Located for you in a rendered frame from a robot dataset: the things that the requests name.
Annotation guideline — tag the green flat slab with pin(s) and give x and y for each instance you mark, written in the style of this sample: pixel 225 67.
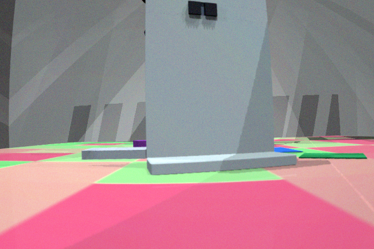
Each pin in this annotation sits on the green flat slab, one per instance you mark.
pixel 333 155

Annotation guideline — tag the blue square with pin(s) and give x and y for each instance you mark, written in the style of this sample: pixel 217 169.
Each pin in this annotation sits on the blue square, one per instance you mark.
pixel 284 150

